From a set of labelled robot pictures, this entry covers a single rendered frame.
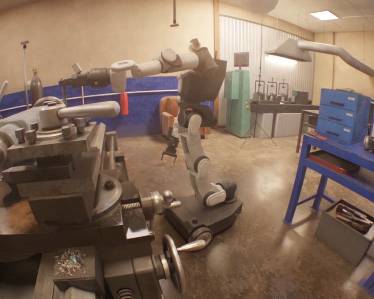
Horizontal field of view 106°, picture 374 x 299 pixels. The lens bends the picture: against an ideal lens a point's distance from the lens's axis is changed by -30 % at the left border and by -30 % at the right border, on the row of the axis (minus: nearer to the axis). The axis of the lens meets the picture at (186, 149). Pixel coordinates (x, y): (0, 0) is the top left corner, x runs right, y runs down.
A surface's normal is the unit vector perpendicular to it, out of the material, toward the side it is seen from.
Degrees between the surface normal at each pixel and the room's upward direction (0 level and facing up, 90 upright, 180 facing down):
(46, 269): 0
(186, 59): 71
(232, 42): 90
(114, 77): 119
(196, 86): 98
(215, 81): 88
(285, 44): 82
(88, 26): 90
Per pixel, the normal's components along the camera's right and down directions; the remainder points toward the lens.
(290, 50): 0.34, 0.17
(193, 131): 0.52, 0.28
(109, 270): 0.00, -0.94
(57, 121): 0.80, 0.19
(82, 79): 0.34, 0.40
